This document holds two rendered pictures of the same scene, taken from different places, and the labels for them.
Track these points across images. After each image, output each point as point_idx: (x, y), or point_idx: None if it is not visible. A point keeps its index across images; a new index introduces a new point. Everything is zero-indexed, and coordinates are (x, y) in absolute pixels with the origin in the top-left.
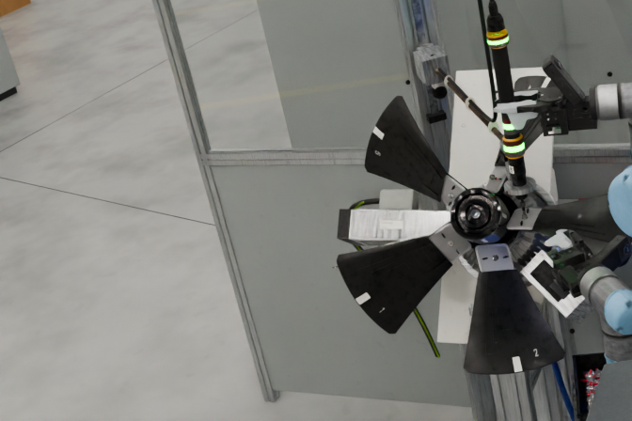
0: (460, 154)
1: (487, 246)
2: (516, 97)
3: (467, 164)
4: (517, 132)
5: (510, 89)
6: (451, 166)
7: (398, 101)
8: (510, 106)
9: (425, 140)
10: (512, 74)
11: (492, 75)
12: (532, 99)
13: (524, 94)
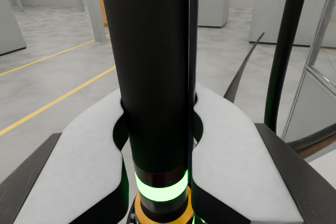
0: (335, 162)
1: None
2: (197, 123)
3: (327, 177)
4: (148, 207)
5: (118, 50)
6: (315, 162)
7: (257, 39)
8: (83, 111)
9: (225, 93)
10: None
11: (288, 18)
12: (200, 207)
13: (213, 143)
